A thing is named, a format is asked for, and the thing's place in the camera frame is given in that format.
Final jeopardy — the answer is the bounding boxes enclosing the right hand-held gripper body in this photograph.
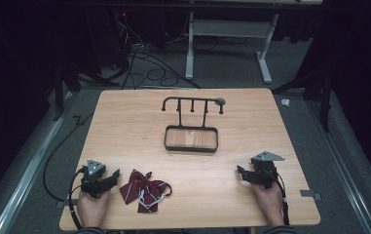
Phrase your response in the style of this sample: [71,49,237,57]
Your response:
[250,150,286,190]

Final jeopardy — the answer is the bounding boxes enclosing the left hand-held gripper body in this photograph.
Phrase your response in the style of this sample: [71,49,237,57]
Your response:
[80,158,112,199]

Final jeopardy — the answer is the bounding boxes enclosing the dark red striped bow tie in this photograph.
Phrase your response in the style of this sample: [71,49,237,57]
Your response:
[119,169,173,215]

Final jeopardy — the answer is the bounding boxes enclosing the black metal hook rack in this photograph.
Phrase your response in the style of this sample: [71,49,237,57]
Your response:
[161,96,227,154]

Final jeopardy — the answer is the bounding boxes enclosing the person's left hand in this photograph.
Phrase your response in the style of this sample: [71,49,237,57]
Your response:
[76,188,112,230]

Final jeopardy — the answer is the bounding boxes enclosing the person's right hand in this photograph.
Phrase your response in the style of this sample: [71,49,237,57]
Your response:
[251,181,286,227]

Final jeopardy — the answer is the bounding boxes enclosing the grey tape strip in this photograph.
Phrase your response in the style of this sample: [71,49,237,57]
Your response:
[300,189,322,201]
[56,198,79,210]

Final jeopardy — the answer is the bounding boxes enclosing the person's left sleeve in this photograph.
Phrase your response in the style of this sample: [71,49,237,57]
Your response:
[74,226,106,234]

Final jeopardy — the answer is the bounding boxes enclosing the person's sleeve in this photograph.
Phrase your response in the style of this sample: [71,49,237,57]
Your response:
[74,226,106,234]
[262,224,298,234]

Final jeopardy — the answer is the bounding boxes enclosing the person's right sleeve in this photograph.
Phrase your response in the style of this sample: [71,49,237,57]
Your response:
[262,224,298,234]

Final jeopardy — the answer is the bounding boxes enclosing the black tripod stand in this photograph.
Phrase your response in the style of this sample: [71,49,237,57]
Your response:
[271,69,333,133]
[45,61,121,122]

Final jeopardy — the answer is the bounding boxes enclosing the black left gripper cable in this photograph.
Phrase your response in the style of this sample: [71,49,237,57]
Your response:
[68,166,87,230]

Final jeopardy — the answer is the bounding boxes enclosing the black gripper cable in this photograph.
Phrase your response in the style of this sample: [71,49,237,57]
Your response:
[68,166,87,230]
[264,169,290,226]

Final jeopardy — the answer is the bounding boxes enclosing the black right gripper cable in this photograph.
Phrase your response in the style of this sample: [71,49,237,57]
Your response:
[264,169,290,226]

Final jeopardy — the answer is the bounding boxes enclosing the black floor cable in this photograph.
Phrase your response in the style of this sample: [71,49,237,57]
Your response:
[42,111,94,203]

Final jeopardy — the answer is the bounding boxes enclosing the bundle of black floor cables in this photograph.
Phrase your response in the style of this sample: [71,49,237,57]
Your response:
[109,13,203,91]

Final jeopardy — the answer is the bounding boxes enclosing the white metal table frame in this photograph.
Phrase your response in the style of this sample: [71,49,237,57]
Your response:
[185,11,279,85]

